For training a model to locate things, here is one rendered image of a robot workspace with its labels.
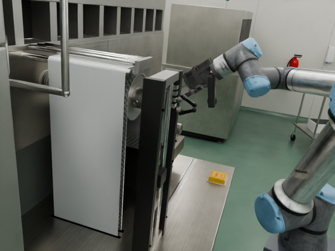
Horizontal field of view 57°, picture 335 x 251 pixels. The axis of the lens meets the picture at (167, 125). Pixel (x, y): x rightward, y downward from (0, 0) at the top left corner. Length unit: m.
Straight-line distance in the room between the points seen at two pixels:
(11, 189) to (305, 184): 0.77
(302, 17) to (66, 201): 4.98
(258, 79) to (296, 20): 4.60
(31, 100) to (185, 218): 0.65
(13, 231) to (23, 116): 0.85
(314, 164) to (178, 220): 0.52
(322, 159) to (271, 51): 4.83
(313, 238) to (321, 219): 0.07
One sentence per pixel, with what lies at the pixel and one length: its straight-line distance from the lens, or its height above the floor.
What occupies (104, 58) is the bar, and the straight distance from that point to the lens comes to 0.88.
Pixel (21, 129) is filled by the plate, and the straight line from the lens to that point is 1.05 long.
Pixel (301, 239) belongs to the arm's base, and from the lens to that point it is 1.12.
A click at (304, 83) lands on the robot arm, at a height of 1.42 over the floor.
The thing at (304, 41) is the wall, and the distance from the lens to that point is 5.61.
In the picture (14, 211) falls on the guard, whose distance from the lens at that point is 0.20.
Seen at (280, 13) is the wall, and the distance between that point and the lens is 5.58.
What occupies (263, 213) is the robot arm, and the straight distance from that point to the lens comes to 0.98.
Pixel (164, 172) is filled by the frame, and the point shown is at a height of 1.17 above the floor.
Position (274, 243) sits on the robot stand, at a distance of 1.16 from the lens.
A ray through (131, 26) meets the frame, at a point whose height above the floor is 1.49.
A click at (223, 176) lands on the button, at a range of 1.41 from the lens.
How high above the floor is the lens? 1.59
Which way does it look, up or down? 21 degrees down
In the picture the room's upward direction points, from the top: 6 degrees clockwise
